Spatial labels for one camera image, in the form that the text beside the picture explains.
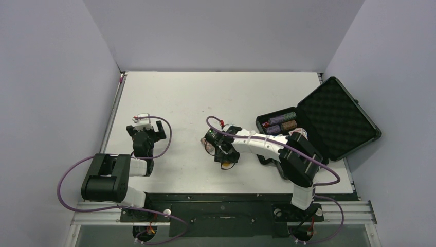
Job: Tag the dark green chip stack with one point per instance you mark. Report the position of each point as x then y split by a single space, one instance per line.
290 116

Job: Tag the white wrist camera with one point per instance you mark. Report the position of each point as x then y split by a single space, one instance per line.
142 122
226 126

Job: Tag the brown chip stack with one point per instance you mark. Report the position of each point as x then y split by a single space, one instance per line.
289 125

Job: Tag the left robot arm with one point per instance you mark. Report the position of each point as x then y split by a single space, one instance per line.
107 179

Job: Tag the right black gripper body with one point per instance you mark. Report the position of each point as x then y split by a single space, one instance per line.
222 150

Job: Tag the yellow big blind button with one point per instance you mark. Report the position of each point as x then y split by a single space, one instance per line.
227 166

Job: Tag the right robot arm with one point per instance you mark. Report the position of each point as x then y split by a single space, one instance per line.
296 156

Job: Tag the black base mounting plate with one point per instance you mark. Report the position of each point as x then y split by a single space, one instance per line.
235 214

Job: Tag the black poker set case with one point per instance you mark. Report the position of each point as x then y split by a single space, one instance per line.
336 124

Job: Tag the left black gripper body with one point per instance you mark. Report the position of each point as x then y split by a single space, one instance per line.
154 137

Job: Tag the pink chip stack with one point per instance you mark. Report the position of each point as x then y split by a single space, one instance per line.
208 147

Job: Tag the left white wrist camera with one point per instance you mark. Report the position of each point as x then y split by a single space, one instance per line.
142 122

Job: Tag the red playing card deck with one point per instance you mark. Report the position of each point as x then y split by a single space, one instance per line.
301 131

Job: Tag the purple chip stack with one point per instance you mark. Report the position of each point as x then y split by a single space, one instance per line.
273 130
277 120

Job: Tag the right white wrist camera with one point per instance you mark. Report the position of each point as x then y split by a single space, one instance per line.
226 126

